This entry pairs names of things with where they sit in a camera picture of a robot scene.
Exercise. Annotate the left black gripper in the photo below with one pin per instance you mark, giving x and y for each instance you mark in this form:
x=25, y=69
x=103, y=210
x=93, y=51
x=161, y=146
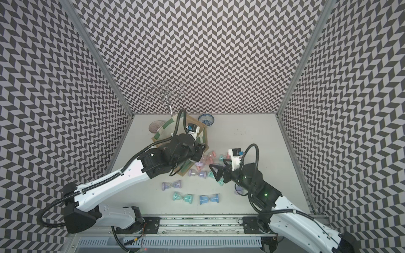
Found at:
x=198, y=149

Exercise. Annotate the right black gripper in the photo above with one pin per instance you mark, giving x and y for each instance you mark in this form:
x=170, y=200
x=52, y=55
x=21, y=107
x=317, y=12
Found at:
x=228, y=170

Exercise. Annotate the brown green canvas bag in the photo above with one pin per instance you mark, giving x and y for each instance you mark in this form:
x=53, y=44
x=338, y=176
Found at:
x=175, y=126

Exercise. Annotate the purple hourglass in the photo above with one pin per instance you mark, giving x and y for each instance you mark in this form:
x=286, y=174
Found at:
x=201, y=174
x=167, y=185

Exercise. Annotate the teal hourglass front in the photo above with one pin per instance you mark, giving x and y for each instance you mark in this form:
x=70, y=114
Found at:
x=186, y=198

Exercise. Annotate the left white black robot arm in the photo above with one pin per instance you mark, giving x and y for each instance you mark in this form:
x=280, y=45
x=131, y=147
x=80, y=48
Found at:
x=84, y=204

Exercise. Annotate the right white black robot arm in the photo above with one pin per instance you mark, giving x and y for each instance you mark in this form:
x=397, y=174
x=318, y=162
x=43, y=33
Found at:
x=276, y=214

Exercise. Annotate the pink hourglass beside bag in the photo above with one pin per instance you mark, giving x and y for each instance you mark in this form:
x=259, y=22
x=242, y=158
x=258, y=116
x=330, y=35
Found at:
x=209, y=158

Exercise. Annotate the purple hourglass beside bag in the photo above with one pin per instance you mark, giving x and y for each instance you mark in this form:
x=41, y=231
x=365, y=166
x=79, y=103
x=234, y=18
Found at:
x=201, y=174

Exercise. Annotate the blue hourglass front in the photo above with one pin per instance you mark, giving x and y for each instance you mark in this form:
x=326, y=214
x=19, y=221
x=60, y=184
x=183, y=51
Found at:
x=203, y=199

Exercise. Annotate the pink glass bowl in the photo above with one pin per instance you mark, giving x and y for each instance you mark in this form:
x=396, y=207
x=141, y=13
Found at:
x=155, y=126

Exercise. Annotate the blue white ceramic bowl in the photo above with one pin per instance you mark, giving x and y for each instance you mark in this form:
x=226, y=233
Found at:
x=207, y=119

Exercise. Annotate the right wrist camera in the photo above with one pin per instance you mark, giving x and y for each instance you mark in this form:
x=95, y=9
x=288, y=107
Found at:
x=236, y=155

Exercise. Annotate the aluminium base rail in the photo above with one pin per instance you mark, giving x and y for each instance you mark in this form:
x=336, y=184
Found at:
x=222, y=225

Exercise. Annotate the silver wire tree stand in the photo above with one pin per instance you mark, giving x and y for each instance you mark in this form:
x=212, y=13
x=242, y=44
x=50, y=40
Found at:
x=165, y=92

